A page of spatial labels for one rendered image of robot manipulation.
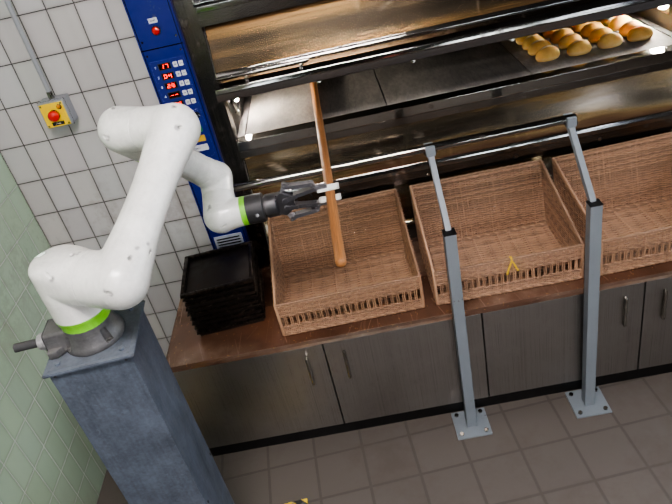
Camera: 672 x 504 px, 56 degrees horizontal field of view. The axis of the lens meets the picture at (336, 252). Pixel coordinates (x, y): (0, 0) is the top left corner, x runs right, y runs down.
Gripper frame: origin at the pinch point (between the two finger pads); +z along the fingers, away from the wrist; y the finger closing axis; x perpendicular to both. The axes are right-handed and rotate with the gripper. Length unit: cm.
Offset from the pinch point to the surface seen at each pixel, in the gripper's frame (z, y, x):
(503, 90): 72, 3, -59
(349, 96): 14, 1, -84
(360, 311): 1, 57, -10
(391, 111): 29, 2, -59
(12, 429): -125, 56, 16
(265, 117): -22, 1, -81
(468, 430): 34, 118, 3
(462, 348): 35, 75, 1
